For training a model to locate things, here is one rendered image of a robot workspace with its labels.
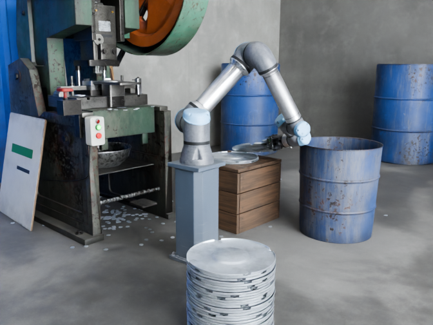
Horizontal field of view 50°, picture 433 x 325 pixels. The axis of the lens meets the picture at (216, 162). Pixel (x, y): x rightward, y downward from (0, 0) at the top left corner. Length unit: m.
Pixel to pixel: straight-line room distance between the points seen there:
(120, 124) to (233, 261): 1.21
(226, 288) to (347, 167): 1.08
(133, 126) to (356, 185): 1.19
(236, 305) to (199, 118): 0.84
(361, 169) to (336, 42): 3.24
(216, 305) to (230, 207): 1.04
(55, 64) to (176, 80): 2.03
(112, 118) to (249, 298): 1.32
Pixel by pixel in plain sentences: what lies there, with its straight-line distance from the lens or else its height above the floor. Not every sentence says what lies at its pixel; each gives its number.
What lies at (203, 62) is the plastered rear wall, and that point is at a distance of 4.82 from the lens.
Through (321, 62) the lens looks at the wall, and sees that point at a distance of 5.50.
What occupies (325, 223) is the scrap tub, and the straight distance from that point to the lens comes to 2.38.
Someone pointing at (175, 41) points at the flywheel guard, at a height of 1.00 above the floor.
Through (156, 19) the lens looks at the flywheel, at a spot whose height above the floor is 1.12.
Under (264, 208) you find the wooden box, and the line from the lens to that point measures 2.59.
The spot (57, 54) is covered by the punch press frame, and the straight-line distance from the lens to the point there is 2.73.
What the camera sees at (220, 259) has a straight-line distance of 1.50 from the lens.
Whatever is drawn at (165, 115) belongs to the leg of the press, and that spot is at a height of 0.59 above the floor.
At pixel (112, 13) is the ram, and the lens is 2.63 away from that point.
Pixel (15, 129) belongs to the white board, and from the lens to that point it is 2.93.
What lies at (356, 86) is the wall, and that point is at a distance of 5.29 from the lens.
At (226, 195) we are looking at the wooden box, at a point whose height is 0.20.
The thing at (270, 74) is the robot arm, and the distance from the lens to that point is 2.08.
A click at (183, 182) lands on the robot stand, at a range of 2.00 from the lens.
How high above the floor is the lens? 0.88
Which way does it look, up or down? 12 degrees down
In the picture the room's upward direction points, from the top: straight up
